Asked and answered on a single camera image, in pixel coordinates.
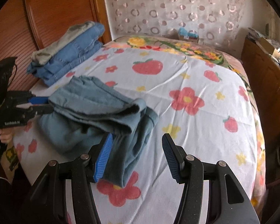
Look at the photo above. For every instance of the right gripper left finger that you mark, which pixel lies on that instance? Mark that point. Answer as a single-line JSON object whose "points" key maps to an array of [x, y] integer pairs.
{"points": [[98, 157]]}

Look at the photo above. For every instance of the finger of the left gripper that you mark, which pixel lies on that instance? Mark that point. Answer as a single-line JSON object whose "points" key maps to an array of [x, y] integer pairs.
{"points": [[35, 99], [37, 110]]}

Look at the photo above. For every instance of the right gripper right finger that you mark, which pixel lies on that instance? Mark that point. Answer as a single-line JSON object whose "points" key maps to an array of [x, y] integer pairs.
{"points": [[176, 159]]}

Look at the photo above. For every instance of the blue-grey pants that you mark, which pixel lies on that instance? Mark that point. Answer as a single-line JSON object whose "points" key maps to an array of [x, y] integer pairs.
{"points": [[84, 110]]}

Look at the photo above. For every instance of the person's left hand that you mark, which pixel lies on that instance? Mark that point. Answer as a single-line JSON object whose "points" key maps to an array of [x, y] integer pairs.
{"points": [[6, 135]]}

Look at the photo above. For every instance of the folded grey garment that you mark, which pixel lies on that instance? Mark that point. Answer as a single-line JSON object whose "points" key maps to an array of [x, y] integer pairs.
{"points": [[42, 56]]}

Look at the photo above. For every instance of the white strawberry flower sheet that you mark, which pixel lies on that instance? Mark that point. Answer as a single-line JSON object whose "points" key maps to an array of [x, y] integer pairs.
{"points": [[202, 106]]}

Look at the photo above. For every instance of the wooden headboard panel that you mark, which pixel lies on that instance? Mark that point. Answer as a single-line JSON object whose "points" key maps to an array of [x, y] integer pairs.
{"points": [[30, 25]]}

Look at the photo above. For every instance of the folded blue jeans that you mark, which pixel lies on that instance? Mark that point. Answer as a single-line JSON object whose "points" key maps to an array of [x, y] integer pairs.
{"points": [[72, 55]]}

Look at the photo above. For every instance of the pink floral bedspread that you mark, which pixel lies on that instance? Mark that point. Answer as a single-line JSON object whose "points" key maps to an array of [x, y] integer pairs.
{"points": [[212, 57]]}

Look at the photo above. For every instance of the wooden sideboard cabinet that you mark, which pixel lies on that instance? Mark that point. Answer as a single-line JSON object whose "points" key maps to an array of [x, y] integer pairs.
{"points": [[264, 79]]}

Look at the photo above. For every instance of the cardboard box on sideboard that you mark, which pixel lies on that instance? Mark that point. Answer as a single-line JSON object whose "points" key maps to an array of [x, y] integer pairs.
{"points": [[269, 48]]}

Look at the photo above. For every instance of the pink circle-pattern curtain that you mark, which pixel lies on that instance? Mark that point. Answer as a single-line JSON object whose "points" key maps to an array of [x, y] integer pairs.
{"points": [[217, 22]]}

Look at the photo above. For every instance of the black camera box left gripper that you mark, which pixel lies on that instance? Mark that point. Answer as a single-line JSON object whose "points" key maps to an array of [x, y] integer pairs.
{"points": [[6, 70]]}

